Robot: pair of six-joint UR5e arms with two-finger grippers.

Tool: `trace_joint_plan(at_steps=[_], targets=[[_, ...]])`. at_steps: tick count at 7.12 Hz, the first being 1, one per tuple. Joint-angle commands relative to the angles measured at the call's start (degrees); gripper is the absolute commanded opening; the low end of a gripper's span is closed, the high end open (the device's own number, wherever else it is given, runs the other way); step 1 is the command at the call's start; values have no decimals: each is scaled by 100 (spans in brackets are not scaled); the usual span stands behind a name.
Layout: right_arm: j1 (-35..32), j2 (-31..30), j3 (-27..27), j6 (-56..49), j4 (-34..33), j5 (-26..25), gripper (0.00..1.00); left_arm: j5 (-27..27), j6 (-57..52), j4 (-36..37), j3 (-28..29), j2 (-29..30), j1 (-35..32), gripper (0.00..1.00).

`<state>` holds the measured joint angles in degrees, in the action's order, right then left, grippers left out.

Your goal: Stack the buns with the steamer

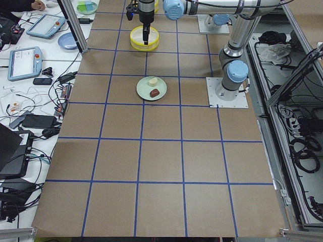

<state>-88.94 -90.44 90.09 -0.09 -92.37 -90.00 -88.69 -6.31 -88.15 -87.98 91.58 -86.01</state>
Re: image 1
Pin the light green plate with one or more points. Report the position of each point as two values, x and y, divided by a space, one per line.
143 89

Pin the black laptop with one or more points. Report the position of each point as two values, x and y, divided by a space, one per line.
15 148

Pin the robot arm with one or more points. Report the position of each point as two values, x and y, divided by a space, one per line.
248 15

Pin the white steamed bun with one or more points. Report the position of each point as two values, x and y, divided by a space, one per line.
153 81

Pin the brown bun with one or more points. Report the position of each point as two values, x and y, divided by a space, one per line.
154 93

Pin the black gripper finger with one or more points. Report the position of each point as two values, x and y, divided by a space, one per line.
145 33

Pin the aluminium frame post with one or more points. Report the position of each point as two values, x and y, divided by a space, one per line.
72 20

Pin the teach pendant tablet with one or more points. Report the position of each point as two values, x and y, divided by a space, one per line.
46 26
24 63

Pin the black power adapter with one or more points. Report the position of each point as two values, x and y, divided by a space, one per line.
85 20

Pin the person hand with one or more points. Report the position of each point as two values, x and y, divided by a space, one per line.
38 5

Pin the green plate with blocks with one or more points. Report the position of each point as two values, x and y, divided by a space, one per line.
86 7

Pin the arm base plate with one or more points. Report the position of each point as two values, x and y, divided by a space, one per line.
219 97
213 24

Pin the white cloth rag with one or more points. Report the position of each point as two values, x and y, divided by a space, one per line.
276 54

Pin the blue plate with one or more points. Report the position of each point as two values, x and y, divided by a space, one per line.
67 41

